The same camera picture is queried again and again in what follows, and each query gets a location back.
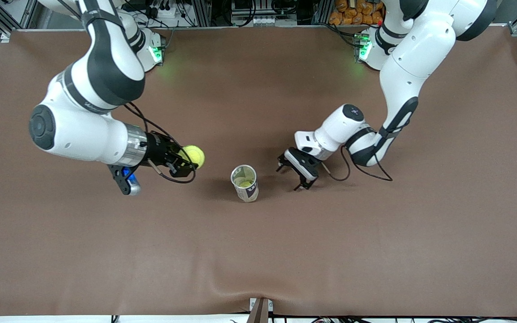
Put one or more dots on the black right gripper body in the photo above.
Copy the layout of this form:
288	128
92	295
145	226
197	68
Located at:
159	150

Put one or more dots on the yellow tennis ball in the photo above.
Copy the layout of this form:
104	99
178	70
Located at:
243	181
194	155

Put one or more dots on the white tennis ball can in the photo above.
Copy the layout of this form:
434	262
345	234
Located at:
250	193

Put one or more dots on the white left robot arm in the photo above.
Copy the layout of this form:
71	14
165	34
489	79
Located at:
420	54

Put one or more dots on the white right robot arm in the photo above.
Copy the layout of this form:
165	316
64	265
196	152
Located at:
83	130

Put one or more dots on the white power strip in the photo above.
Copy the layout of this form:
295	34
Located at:
164	10

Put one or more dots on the orange objects pile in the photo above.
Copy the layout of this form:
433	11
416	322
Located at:
348	13

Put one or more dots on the aluminium frame post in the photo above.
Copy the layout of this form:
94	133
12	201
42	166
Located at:
323	11
202	11

